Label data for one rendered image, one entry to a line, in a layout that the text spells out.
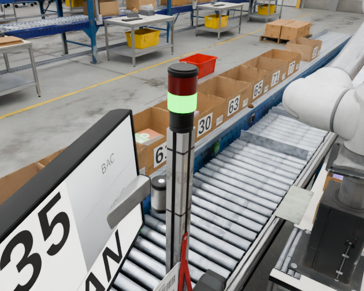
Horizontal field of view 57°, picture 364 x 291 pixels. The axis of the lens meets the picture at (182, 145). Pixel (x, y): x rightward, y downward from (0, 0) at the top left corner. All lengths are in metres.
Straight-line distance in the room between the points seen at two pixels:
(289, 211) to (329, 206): 0.47
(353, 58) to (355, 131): 0.32
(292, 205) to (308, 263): 0.39
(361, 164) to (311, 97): 0.27
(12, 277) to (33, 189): 0.11
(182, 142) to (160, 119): 1.40
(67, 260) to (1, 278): 0.13
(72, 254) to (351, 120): 0.91
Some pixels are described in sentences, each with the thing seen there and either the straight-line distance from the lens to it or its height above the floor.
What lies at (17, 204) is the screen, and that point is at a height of 1.55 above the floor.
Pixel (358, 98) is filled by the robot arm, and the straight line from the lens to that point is 1.16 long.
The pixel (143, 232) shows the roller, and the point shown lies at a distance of 1.55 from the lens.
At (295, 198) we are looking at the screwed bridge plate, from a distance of 1.84.
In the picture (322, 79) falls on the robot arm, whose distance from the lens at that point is 1.26.
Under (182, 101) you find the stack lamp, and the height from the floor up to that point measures 1.61.
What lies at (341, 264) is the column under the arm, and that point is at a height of 0.84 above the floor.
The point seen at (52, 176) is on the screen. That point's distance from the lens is 0.49.
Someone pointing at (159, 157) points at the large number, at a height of 0.95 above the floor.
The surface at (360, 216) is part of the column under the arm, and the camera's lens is 1.30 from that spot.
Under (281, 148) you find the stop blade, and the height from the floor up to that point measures 0.77.
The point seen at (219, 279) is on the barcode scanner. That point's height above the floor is 1.09.
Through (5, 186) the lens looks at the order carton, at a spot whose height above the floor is 1.01.
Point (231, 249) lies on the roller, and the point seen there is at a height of 0.75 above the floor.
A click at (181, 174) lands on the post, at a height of 1.47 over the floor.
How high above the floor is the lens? 1.81
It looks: 29 degrees down
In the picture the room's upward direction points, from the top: 2 degrees clockwise
